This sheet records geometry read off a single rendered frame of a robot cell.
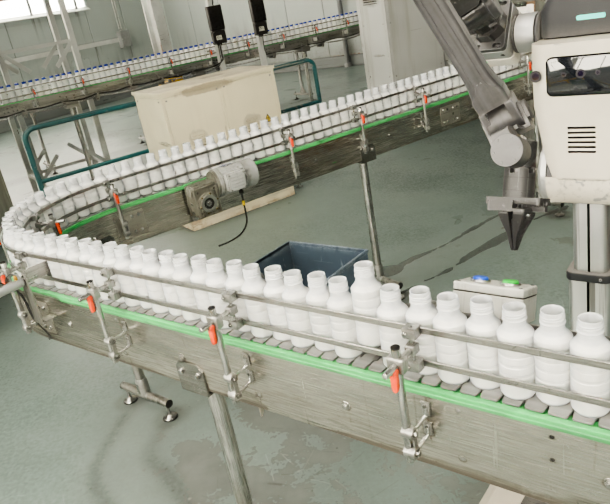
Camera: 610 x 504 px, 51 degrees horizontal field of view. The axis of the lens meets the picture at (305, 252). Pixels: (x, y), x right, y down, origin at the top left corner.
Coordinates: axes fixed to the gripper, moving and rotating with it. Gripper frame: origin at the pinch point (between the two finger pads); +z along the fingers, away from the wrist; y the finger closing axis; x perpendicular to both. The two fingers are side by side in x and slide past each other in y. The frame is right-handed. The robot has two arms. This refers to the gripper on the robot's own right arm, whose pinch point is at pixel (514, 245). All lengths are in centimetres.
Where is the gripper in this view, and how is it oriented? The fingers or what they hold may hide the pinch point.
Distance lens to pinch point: 126.8
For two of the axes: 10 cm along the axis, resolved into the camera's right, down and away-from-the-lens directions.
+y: 7.8, 0.9, -6.1
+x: 6.2, -0.5, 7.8
